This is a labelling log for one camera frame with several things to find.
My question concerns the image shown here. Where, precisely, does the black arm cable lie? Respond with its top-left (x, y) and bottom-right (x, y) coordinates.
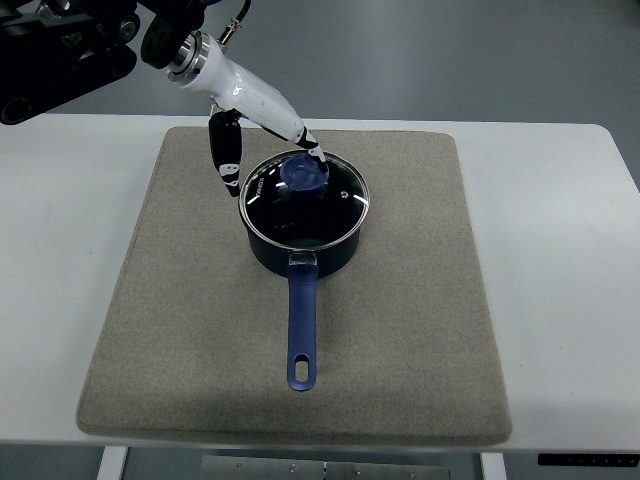
top-left (218, 0), bottom-right (253, 46)

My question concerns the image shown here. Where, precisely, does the beige fabric mat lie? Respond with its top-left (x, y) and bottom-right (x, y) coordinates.
top-left (77, 127), bottom-right (512, 447)

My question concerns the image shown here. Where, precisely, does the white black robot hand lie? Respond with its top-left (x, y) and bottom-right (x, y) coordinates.
top-left (168, 31), bottom-right (328, 197)

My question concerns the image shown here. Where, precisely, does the white table leg right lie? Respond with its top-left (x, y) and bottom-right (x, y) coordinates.
top-left (480, 453), bottom-right (507, 480)

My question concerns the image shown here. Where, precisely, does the white table leg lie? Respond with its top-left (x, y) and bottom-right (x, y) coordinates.
top-left (96, 446), bottom-right (129, 480)
top-left (480, 453), bottom-right (507, 480)

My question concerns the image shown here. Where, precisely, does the dark saucepan blue handle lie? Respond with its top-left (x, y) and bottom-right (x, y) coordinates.
top-left (244, 221), bottom-right (362, 392)

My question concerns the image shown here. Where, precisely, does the grey metal base plate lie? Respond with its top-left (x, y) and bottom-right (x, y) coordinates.
top-left (200, 455), bottom-right (451, 480)

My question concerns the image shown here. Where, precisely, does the white table leg left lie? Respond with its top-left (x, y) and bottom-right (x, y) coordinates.
top-left (96, 446), bottom-right (129, 480)

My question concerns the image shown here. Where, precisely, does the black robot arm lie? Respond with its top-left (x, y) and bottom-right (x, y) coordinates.
top-left (1, 1), bottom-right (210, 125)

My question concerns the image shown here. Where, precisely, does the glass lid blue knob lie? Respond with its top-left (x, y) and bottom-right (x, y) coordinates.
top-left (239, 150), bottom-right (370, 248)

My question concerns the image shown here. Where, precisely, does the black table control panel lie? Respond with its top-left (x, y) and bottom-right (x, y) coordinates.
top-left (537, 453), bottom-right (639, 468)

